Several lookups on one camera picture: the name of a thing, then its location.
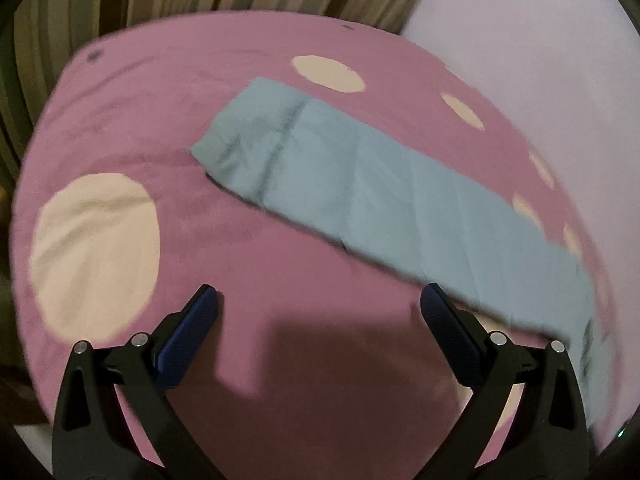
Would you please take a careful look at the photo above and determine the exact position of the light blue puffer jacket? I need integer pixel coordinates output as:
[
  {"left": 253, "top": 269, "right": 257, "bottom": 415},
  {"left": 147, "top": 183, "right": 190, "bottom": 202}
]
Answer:
[{"left": 191, "top": 78, "right": 614, "bottom": 423}]

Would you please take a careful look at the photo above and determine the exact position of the pink bedspread with cream dots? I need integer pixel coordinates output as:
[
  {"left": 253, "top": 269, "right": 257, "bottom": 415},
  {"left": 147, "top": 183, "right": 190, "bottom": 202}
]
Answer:
[{"left": 11, "top": 12, "right": 620, "bottom": 479}]

